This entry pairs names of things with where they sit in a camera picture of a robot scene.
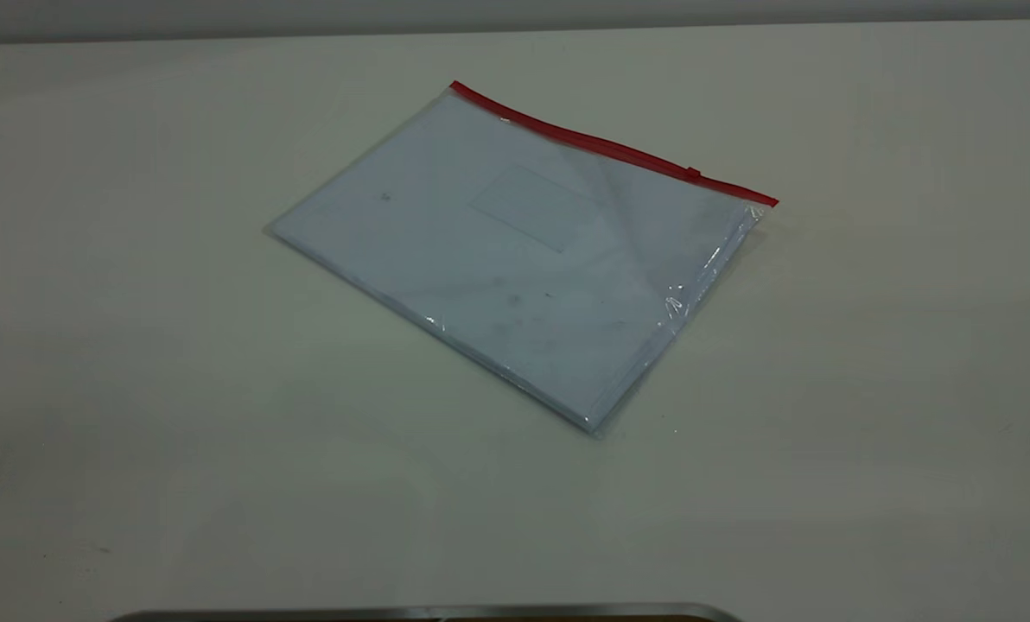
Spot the clear plastic zipper bag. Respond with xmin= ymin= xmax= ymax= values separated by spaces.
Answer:
xmin=264 ymin=79 xmax=780 ymax=438

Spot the metal frame edge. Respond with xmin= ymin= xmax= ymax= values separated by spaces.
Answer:
xmin=109 ymin=602 xmax=745 ymax=622

